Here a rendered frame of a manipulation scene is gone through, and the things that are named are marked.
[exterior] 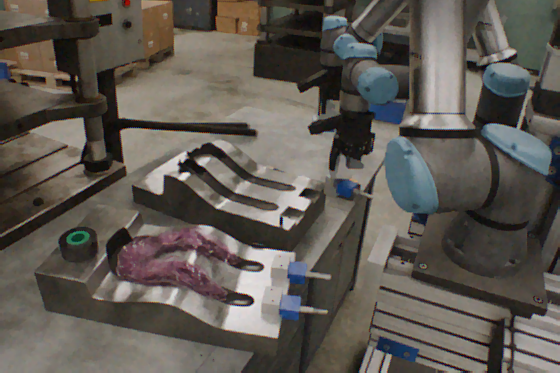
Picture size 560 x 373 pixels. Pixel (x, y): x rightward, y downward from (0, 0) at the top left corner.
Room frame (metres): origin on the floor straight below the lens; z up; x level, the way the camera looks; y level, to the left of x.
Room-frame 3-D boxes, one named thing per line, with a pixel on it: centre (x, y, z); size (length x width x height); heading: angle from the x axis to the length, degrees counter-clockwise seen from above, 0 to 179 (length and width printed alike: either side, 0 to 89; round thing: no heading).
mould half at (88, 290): (0.71, 0.23, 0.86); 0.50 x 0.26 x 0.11; 83
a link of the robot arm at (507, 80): (1.08, -0.56, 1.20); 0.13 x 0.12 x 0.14; 155
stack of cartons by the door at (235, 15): (7.81, 0.98, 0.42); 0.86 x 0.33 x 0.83; 71
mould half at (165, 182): (1.08, 0.16, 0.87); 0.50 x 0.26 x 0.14; 66
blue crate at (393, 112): (4.14, -0.82, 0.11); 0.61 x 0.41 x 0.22; 71
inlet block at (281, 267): (0.74, -0.05, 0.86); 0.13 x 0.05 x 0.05; 83
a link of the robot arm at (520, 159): (0.62, -0.36, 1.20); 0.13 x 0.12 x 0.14; 101
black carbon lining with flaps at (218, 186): (1.06, 0.15, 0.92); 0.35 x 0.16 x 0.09; 66
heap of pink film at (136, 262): (0.72, 0.23, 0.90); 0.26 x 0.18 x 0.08; 83
